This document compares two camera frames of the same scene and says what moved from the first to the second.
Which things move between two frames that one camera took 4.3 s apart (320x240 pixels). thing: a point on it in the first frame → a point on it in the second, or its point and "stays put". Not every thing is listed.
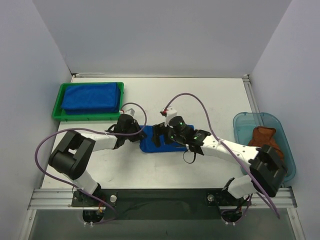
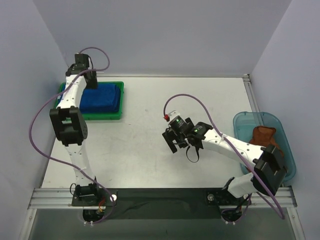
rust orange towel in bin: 263,135 stays put
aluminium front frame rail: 62,198 stays put
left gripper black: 136,132 → 90,80
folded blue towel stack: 91,98 stays put
